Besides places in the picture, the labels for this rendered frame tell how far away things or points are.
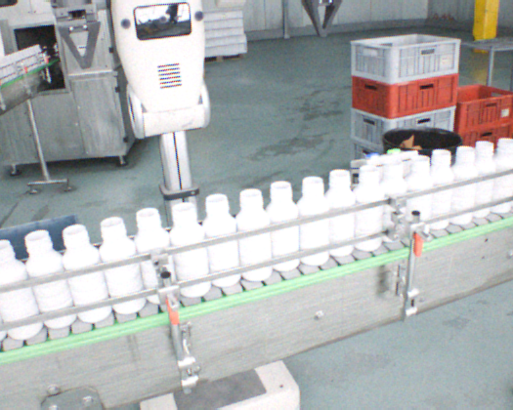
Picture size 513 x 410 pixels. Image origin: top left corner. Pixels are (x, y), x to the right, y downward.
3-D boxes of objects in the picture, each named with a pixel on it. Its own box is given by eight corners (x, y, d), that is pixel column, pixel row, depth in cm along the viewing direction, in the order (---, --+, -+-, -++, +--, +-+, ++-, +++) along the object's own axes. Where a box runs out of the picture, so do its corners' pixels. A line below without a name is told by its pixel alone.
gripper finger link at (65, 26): (65, 73, 75) (54, 13, 71) (64, 68, 81) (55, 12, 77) (107, 66, 77) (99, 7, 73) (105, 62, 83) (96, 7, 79)
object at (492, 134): (455, 163, 345) (458, 134, 336) (418, 147, 379) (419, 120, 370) (512, 148, 365) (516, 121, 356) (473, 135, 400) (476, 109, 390)
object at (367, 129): (388, 154, 305) (390, 120, 295) (348, 138, 338) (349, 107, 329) (454, 137, 329) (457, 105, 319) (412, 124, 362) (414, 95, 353)
